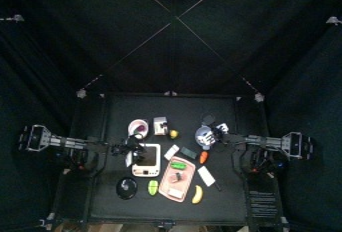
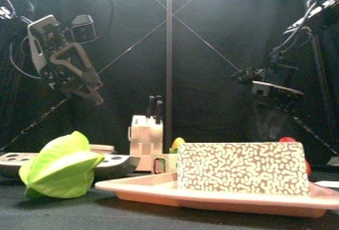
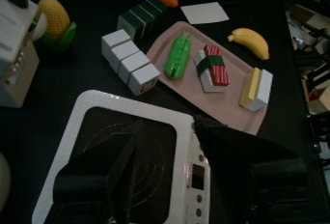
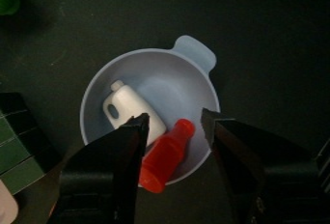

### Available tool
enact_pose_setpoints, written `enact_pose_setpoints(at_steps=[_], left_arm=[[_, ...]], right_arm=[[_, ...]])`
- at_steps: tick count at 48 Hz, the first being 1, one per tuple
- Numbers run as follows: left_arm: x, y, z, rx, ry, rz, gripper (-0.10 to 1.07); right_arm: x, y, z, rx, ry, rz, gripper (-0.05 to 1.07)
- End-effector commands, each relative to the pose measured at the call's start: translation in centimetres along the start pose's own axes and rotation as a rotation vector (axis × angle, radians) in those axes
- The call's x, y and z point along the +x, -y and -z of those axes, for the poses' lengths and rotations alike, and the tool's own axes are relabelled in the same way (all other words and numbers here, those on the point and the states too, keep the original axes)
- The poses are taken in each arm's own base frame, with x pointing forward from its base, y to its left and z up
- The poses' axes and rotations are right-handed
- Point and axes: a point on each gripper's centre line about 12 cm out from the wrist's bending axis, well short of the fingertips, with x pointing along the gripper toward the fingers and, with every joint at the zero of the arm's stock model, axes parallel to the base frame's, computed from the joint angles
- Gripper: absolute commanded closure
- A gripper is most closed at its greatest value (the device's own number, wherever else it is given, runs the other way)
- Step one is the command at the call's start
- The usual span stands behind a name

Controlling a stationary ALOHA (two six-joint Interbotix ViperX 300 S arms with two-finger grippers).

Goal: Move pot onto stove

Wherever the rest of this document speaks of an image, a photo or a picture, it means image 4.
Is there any light blue toy pot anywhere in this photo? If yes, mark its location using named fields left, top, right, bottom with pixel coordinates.
left=79, top=34, right=222, bottom=187

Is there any white toy milk jug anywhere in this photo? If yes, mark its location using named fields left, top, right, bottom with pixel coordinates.
left=102, top=79, right=167, bottom=147

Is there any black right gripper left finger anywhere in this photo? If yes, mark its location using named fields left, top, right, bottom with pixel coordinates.
left=47, top=112, right=151, bottom=224

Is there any pink tray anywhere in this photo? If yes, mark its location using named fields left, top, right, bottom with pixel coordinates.
left=0, top=179, right=19, bottom=224

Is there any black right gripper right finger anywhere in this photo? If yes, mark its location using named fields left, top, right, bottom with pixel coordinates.
left=201, top=107, right=330, bottom=224

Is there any dark green box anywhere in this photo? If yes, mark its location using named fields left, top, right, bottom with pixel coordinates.
left=0, top=92, right=62, bottom=197

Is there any red toy bottle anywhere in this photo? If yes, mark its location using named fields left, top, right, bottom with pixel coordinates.
left=138, top=118, right=198, bottom=194

